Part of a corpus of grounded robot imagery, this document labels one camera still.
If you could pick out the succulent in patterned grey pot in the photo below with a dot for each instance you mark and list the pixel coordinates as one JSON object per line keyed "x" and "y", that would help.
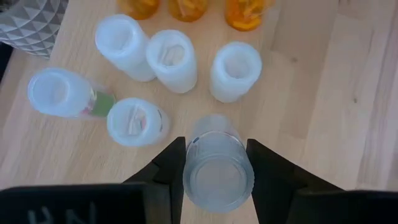
{"x": 31, "y": 25}

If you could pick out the orange pill bottle white cap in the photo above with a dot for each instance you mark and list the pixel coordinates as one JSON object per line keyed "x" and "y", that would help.
{"x": 140, "y": 7}
{"x": 188, "y": 9}
{"x": 245, "y": 15}

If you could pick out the wooden shelf with black legs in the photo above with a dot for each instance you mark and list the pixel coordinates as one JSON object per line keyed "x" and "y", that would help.
{"x": 311, "y": 93}

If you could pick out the small translucent white bottle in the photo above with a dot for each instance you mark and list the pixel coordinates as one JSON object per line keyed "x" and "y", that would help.
{"x": 236, "y": 71}
{"x": 172, "y": 60}
{"x": 136, "y": 121}
{"x": 217, "y": 174}
{"x": 122, "y": 46}

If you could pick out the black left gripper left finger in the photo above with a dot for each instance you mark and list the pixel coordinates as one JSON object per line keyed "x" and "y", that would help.
{"x": 164, "y": 177}

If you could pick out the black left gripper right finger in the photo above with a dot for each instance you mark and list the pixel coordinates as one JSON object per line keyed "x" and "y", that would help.
{"x": 273, "y": 180}

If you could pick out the clear bottle with green label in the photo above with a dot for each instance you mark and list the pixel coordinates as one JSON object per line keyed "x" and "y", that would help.
{"x": 62, "y": 93}

